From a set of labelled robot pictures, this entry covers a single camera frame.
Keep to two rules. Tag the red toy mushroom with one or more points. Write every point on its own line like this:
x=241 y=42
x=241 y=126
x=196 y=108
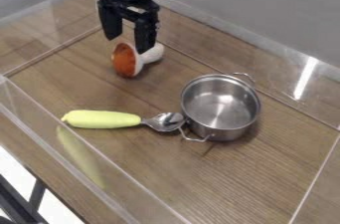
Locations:
x=128 y=61

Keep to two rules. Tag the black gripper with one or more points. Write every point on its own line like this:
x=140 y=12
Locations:
x=114 y=10

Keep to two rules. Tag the spoon with yellow handle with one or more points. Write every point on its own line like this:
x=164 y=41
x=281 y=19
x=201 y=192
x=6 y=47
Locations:
x=165 y=121

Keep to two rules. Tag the black metal table leg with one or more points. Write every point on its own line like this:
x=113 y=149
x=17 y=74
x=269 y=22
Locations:
x=21 y=210

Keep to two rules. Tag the clear acrylic enclosure wall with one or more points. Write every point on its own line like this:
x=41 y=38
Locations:
x=132 y=175

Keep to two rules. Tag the small steel pot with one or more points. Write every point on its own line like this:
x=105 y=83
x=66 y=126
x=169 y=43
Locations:
x=220 y=106

